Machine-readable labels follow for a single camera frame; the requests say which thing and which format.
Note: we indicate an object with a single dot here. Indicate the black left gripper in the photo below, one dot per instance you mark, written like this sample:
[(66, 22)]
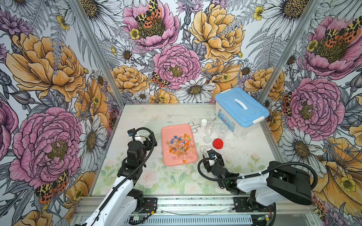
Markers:
[(149, 146)]

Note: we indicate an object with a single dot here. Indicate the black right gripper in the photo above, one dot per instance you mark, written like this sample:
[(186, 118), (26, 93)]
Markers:
[(207, 165)]

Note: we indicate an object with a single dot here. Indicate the red jar lid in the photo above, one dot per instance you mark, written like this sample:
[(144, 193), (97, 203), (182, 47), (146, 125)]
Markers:
[(218, 144)]

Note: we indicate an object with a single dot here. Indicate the white lid candy jar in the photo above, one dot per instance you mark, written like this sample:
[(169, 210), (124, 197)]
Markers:
[(222, 131)]

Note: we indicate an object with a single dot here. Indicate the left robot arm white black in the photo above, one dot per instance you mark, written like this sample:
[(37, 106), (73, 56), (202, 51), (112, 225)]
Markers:
[(122, 199)]

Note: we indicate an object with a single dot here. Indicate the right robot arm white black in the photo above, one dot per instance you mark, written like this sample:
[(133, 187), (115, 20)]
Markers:
[(293, 181)]

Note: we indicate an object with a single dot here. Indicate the lollipop candies pile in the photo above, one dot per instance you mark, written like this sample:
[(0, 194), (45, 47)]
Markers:
[(180, 150)]

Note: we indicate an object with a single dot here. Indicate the small white lid jar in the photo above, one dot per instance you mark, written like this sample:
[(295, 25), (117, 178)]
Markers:
[(203, 124)]

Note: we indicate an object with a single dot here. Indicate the pink plastic tray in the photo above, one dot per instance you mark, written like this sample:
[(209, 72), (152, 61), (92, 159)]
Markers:
[(169, 131)]

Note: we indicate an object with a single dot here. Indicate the blue lid storage box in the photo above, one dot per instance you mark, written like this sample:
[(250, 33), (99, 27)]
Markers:
[(239, 111)]

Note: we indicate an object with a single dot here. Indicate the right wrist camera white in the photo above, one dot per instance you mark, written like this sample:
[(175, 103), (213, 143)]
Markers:
[(212, 154)]

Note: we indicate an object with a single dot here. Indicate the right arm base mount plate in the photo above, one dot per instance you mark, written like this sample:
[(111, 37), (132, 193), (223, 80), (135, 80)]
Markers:
[(244, 204)]

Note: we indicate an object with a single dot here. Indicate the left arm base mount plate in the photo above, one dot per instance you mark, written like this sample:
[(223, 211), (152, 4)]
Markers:
[(146, 205)]

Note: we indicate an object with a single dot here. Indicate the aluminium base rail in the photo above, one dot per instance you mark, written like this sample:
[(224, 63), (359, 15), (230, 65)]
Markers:
[(221, 210)]

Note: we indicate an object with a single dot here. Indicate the aluminium corner post left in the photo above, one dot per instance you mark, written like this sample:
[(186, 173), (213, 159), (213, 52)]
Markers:
[(94, 44)]

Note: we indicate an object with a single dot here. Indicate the aluminium corner post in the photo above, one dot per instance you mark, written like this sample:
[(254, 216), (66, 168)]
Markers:
[(94, 44), (304, 22)]

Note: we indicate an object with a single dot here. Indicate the aluminium corner post right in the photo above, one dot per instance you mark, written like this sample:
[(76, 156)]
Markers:
[(304, 22)]

